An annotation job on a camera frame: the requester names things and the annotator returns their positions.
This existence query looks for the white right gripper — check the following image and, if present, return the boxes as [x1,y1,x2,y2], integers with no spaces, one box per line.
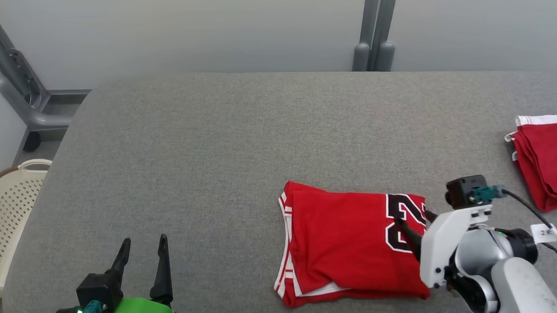
[393,204,496,291]

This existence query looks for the red and white basketball jersey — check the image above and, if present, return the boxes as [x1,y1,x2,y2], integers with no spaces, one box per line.
[269,174,432,311]

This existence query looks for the red shorts with white stripes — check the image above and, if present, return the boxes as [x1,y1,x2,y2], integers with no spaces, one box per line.
[503,113,557,215]

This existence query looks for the beige perforated laundry basket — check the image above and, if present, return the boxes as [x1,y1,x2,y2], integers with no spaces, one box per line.
[0,158,59,299]

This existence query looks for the black caster wheel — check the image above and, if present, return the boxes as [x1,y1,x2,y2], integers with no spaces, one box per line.
[22,132,42,154]

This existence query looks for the right cable with teal plug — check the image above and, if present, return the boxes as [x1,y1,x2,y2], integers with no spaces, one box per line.
[470,182,557,313]

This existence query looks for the white cable label tag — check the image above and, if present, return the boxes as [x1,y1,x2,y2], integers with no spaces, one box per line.
[530,223,557,246]

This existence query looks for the grey metal frame leg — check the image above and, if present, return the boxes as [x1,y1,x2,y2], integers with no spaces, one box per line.
[0,0,93,133]

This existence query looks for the grey metal partition post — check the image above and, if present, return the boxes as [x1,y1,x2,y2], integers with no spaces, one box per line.
[371,0,405,73]
[350,0,388,73]

